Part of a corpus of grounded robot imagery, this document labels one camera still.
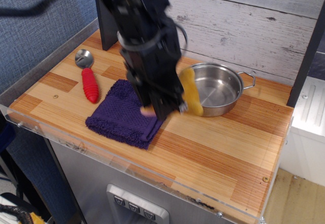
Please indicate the dark grey post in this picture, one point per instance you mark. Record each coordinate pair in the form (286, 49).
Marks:
(107, 26)
(307, 60)

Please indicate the white ridged appliance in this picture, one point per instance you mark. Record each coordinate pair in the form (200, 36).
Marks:
(303, 152)

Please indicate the silver button panel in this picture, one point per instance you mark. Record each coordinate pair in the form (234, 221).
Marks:
(126, 207)

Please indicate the stainless steel pot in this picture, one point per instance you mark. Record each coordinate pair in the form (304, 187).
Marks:
(220, 87)

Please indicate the clear acrylic table guard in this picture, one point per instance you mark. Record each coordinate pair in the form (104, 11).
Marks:
(224, 165)

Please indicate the red handled metal spoon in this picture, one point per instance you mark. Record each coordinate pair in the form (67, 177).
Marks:
(84, 60)

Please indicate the dark grey right post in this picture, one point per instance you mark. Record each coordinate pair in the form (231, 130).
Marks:
(307, 60)

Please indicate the dark grey left post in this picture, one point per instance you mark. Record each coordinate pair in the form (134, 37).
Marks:
(107, 26)

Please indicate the yellow cloth object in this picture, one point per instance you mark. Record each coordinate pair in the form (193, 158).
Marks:
(35, 219)

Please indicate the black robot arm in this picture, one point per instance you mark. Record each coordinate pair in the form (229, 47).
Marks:
(138, 20)

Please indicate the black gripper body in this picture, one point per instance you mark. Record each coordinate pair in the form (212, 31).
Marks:
(151, 70)

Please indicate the purple folded cloth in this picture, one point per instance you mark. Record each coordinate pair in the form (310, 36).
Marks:
(118, 117)

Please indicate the orange plush animal toy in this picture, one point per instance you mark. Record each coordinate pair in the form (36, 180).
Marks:
(191, 94)

